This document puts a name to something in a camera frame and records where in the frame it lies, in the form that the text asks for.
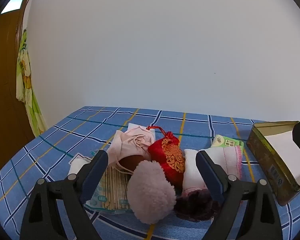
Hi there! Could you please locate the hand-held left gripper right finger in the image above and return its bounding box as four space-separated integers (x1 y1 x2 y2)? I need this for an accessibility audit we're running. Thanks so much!
195 150 283 240

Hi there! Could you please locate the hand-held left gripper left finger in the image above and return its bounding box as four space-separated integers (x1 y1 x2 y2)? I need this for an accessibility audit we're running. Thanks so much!
19 149 109 240

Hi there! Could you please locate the clear packet of wooden sticks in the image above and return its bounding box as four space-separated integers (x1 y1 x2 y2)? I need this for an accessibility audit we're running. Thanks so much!
84 150 132 214

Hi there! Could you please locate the white towel pink trim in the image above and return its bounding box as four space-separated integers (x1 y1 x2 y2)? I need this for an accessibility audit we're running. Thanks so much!
199 145 243 180

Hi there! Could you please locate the maroon fuzzy cloth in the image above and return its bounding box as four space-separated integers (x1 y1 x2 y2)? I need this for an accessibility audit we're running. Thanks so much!
174 189 222 222

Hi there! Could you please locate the red face mask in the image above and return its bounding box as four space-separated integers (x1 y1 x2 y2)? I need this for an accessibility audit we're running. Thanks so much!
120 155 144 172

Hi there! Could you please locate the green tissue packet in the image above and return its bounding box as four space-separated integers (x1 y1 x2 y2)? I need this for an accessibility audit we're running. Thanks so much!
211 134 245 153

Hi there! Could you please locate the gold metal tin box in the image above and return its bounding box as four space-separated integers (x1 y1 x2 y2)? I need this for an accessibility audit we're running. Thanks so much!
246 121 300 207

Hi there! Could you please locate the red gold drawstring pouch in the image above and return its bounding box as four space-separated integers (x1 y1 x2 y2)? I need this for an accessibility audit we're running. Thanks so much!
147 126 186 190

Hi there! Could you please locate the pink cloth face mask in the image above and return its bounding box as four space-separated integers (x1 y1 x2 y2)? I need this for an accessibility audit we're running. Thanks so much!
107 127 157 174

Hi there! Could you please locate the pink fluffy pad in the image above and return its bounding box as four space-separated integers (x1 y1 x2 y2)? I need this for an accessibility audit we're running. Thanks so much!
127 160 177 224

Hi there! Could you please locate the white sponge block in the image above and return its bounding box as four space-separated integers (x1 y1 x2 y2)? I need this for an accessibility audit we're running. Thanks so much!
127 122 155 140

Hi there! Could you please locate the white cloth label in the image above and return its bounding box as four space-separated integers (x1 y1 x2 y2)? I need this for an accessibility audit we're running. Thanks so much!
68 154 92 177

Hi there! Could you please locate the blue plaid blanket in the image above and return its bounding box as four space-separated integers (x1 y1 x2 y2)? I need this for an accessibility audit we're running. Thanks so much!
0 106 300 240

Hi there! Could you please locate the green yellow cartoon cloth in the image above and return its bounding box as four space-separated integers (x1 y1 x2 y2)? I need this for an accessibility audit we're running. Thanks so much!
16 27 48 138

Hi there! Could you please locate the brown wooden door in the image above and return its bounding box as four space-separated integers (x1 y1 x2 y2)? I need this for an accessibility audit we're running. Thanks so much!
0 0 38 178

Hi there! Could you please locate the transom window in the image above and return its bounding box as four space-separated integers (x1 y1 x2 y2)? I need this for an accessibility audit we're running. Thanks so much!
0 0 23 14

